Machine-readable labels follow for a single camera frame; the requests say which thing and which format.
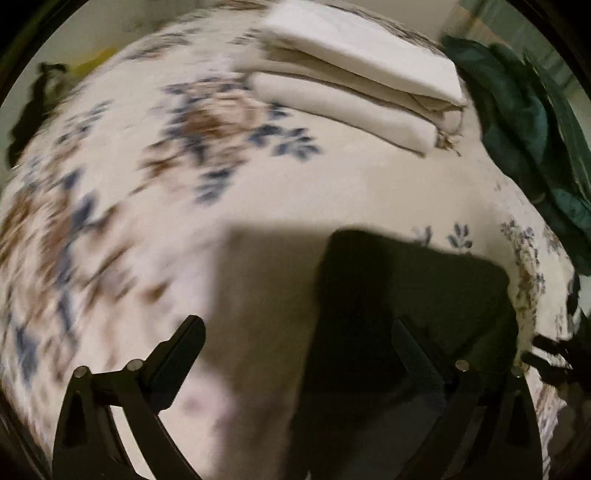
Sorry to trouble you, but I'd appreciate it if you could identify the dark cloth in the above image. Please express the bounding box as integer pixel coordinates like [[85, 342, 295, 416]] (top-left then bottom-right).
[[6, 61, 71, 169]]

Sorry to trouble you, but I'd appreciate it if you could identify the dark striped garment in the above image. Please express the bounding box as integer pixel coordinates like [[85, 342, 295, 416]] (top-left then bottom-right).
[[288, 228, 520, 480]]

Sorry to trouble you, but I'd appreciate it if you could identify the yellow cloth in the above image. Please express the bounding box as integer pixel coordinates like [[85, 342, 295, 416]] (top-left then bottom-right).
[[76, 46, 122, 75]]

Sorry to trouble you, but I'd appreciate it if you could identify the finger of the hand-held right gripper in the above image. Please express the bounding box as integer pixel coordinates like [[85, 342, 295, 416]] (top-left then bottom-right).
[[531, 335, 578, 358], [521, 352, 575, 372]]

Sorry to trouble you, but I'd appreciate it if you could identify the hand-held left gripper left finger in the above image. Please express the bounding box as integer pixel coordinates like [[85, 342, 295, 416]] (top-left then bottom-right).
[[52, 315, 206, 480]]

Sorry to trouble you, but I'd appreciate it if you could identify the green cloth pile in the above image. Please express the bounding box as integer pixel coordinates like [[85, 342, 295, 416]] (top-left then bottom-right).
[[441, 36, 591, 278]]

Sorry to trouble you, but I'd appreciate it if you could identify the folded white cloth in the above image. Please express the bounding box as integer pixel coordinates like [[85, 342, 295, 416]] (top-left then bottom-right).
[[245, 0, 469, 155]]

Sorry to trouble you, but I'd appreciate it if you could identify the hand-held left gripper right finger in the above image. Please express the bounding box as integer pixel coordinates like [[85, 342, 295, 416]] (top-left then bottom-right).
[[392, 318, 542, 480]]

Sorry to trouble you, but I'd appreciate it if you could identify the floral bed sheet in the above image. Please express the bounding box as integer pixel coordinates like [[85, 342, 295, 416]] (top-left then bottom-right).
[[0, 0, 583, 480]]

